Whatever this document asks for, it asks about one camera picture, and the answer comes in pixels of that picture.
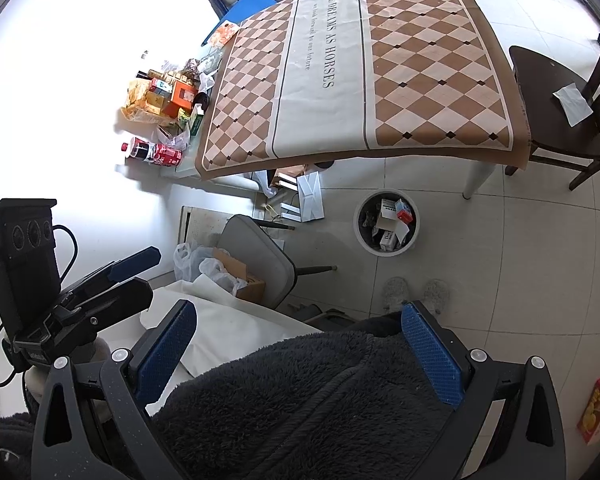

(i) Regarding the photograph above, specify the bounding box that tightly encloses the clear plastic bag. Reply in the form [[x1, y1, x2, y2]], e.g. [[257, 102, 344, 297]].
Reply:
[[154, 124, 192, 152]]

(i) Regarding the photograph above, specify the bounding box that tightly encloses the grey padded chair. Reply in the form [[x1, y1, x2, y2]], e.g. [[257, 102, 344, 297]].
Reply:
[[215, 214, 338, 311]]

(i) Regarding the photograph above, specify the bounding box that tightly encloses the dark fleece robe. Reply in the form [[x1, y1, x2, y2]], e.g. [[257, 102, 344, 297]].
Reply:
[[152, 312, 457, 480]]

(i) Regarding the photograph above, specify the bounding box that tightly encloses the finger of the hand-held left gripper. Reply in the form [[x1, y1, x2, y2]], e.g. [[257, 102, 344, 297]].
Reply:
[[55, 278, 155, 332], [60, 246, 162, 306]]

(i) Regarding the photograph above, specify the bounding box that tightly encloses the dark wooden chair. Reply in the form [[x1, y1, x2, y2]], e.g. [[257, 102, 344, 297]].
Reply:
[[505, 35, 600, 191]]

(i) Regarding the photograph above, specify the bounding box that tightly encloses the white plastic bag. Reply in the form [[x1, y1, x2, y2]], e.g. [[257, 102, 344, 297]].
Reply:
[[199, 257, 248, 297], [174, 242, 207, 281]]

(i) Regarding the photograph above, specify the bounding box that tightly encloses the beige board panel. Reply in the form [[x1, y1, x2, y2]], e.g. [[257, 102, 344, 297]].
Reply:
[[180, 205, 237, 262]]

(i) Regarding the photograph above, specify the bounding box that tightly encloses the white dining table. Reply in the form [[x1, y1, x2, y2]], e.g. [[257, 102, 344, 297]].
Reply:
[[115, 10, 531, 202]]

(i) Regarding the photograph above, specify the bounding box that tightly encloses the orange box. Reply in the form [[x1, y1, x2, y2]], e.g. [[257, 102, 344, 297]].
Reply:
[[172, 82, 199, 112]]

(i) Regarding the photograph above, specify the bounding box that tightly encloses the white cloth sheet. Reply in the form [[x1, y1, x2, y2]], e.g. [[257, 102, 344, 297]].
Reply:
[[140, 280, 326, 377]]

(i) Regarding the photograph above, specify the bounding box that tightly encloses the green white carton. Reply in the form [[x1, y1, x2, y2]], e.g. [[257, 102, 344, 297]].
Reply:
[[188, 102, 207, 139]]

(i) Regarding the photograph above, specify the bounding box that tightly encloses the open cardboard box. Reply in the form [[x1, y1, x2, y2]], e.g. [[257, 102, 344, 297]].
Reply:
[[211, 247, 267, 305]]

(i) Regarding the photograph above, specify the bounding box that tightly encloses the blue folder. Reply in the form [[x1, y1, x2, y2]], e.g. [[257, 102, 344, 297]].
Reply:
[[202, 0, 301, 47]]

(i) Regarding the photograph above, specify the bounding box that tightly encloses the white paper sheet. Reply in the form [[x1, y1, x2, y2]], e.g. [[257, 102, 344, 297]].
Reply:
[[552, 82, 594, 127]]

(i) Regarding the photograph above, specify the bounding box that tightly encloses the table with checkered cloth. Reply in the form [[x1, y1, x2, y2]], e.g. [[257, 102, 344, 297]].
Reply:
[[195, 0, 533, 181]]

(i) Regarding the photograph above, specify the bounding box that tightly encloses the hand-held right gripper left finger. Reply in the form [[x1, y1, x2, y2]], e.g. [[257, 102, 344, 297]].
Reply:
[[30, 299, 198, 480]]

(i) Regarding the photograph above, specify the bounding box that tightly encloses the grey round trash bin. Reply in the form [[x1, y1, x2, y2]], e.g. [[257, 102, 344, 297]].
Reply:
[[354, 189, 425, 257]]

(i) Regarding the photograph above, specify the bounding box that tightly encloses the orange patterned packet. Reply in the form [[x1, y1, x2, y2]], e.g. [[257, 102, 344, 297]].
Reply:
[[212, 22, 239, 47]]

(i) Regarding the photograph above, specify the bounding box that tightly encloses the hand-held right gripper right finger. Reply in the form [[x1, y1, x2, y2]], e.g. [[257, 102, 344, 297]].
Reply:
[[401, 301, 568, 480]]

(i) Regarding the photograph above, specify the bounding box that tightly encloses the black cable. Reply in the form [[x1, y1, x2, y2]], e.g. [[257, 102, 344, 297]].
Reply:
[[0, 224, 79, 389]]

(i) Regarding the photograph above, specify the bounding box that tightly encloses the cola bottle red label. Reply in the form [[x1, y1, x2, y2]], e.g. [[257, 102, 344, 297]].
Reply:
[[121, 137, 184, 167]]

